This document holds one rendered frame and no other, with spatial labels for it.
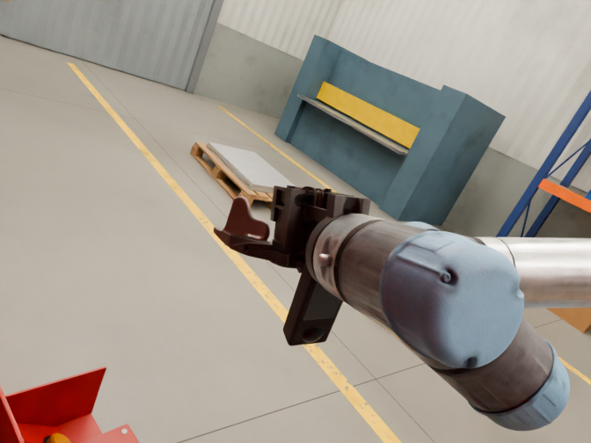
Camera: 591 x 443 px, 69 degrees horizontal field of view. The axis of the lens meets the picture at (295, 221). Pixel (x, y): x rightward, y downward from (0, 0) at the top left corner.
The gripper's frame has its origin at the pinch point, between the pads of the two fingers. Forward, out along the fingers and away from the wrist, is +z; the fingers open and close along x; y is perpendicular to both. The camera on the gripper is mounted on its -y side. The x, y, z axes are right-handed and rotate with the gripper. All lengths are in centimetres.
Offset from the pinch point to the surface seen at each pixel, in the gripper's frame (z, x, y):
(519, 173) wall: 393, -508, 51
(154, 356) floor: 133, -3, -76
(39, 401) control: 16.3, 27.2, -28.9
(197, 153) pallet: 414, -61, 21
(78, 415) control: 21.9, 21.9, -35.1
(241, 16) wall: 738, -171, 280
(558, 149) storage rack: 284, -432, 73
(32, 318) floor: 146, 46, -63
